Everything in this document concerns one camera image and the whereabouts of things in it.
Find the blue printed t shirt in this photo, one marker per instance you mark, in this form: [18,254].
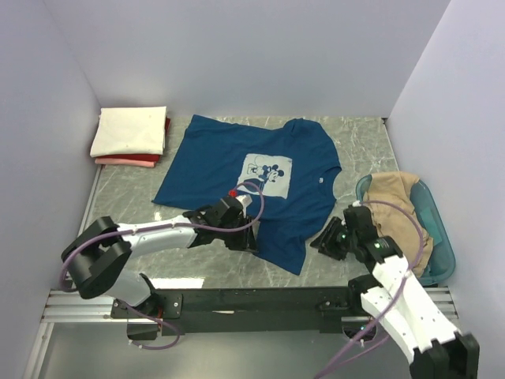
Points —
[289,173]

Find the folded cream t shirt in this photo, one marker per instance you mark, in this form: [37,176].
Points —
[128,132]

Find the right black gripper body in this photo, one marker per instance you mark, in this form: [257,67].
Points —
[337,240]

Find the teal plastic bin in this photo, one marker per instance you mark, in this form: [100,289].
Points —
[441,264]

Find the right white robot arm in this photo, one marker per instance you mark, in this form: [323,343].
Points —
[394,298]

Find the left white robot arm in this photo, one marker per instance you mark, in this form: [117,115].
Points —
[94,264]

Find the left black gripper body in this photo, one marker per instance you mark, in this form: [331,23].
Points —
[237,240]

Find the tan t shirt in bin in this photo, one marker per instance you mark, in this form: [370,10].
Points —
[398,209]

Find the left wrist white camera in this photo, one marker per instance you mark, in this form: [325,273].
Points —
[244,199]

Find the folded pink t shirt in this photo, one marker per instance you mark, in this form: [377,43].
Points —
[125,162]

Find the folded dark red t shirt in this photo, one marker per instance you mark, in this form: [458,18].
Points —
[158,152]

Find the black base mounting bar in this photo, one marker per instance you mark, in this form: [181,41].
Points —
[178,312]

